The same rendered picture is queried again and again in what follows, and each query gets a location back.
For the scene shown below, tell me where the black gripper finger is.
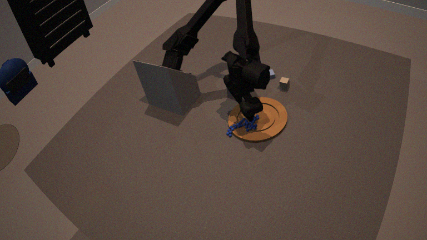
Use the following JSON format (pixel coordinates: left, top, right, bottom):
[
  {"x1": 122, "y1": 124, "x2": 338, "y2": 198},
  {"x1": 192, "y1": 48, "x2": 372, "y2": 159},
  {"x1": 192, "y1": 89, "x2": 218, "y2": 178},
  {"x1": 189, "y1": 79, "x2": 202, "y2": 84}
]
[
  {"x1": 227, "y1": 86, "x2": 242, "y2": 104},
  {"x1": 246, "y1": 114, "x2": 255, "y2": 122}
]

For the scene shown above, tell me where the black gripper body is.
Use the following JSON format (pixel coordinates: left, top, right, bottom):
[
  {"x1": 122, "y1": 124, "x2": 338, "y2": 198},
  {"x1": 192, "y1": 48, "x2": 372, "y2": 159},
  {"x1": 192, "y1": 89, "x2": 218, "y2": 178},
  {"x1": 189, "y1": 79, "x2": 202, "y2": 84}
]
[{"x1": 224, "y1": 74, "x2": 263, "y2": 117}]

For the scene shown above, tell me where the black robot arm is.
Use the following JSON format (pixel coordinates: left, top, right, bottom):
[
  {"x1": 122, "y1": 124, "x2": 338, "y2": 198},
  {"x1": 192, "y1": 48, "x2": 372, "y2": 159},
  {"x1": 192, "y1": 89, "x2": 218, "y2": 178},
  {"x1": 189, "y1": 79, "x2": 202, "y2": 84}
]
[{"x1": 161, "y1": 0, "x2": 270, "y2": 92}]

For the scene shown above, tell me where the round wooden bead board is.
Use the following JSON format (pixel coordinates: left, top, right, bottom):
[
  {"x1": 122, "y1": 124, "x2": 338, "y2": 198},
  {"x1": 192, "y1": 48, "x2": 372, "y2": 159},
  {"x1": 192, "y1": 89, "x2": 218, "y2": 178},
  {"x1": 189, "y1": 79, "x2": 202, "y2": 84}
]
[{"x1": 228, "y1": 97, "x2": 287, "y2": 143}]

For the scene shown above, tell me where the tan cube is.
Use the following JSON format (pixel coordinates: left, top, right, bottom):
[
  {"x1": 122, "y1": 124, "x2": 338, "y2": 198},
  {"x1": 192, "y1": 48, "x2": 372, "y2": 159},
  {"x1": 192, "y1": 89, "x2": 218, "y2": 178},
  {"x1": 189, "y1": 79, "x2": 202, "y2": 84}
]
[{"x1": 280, "y1": 77, "x2": 290, "y2": 91}]

